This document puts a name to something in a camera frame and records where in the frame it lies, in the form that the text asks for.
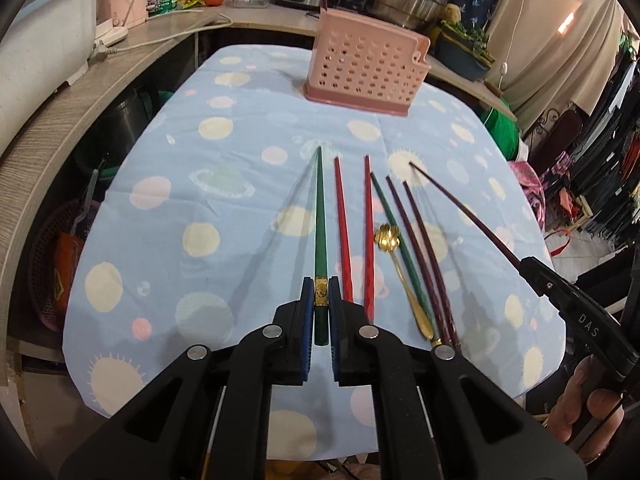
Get white power strip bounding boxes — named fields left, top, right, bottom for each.
left=94, top=24, right=130, bottom=50

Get green bag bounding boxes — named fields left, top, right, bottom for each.
left=482, top=105, right=522, bottom=161

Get white power cable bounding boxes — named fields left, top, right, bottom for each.
left=102, top=12, right=235, bottom=56

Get orange packet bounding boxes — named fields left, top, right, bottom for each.
left=52, top=232, right=87, bottom=311

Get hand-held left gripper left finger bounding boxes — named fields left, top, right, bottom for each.
left=59, top=276, right=316, bottom=480

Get gold flower spoon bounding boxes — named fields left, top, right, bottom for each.
left=374, top=224, right=443, bottom=347

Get pink perforated utensil basket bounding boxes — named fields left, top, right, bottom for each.
left=302, top=8, right=432, bottom=119

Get beige curtain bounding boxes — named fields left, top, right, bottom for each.
left=482, top=0, right=626, bottom=131

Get hanging clothes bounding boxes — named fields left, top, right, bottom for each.
left=542, top=35, right=640, bottom=281

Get dark purple chopstick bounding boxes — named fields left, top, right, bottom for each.
left=386, top=175, right=451, bottom=347
left=402, top=180, right=461, bottom=347
left=409, top=161, right=525, bottom=265

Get dark metal chair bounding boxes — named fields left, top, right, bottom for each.
left=522, top=107, right=585, bottom=166

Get red chopstick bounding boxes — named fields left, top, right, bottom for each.
left=363, top=154, right=376, bottom=324
left=333, top=157, right=354, bottom=302

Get green chopstick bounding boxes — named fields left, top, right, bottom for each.
left=313, top=146, right=330, bottom=347
left=370, top=171, right=430, bottom=313

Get pink patterned cloth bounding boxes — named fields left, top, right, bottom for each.
left=509, top=159, right=547, bottom=221

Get metal tongs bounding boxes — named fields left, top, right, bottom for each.
left=70, top=157, right=108, bottom=237

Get blue planet print tablecloth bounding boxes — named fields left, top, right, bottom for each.
left=62, top=44, right=568, bottom=461

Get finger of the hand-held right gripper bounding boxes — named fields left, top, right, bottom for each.
left=520, top=256, right=577, bottom=319

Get person's right hand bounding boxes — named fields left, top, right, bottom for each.
left=546, top=357, right=628, bottom=467

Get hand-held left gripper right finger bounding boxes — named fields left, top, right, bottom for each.
left=327, top=280, right=588, bottom=480

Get white cord switch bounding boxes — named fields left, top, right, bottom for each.
left=497, top=0, right=531, bottom=78

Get green plants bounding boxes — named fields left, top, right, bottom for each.
left=440, top=20, right=493, bottom=56

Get white tub with blue lid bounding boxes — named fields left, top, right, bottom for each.
left=0, top=0, right=105, bottom=135

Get blue planter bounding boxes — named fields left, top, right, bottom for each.
left=435, top=20, right=493, bottom=82

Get dark metal pot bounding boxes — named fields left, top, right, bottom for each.
left=102, top=91, right=151, bottom=148

